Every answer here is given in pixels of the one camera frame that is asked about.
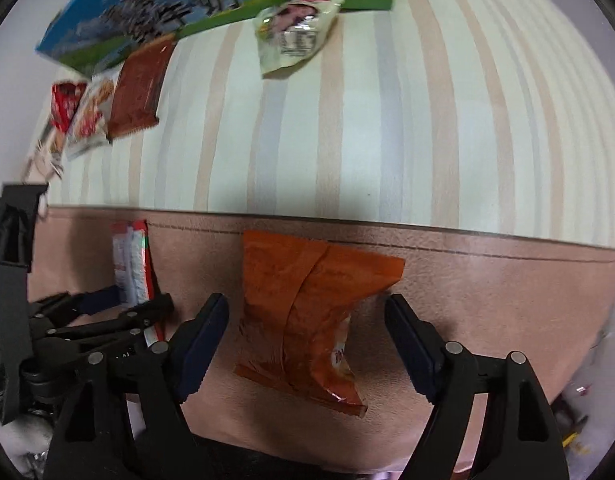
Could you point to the small red candy packet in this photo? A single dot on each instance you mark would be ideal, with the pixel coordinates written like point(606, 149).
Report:
point(66, 98)

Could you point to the dark red snack packet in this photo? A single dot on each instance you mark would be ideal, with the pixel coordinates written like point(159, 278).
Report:
point(137, 94)

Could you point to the white cream snack packet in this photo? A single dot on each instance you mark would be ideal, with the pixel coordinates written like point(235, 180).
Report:
point(293, 32)

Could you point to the orange brown snack packet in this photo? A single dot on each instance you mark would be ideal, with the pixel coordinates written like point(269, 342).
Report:
point(299, 295)

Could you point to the red white snack packet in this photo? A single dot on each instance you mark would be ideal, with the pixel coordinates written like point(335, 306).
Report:
point(133, 269)

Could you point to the cat print pillow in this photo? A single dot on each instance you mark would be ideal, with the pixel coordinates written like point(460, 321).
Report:
point(44, 163)

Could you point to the white nitz cookie packet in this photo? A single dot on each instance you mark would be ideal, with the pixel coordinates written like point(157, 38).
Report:
point(89, 127)

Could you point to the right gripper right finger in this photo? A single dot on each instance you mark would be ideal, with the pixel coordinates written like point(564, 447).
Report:
point(519, 437)

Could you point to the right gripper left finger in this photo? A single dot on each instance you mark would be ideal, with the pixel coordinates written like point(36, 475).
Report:
point(123, 418)

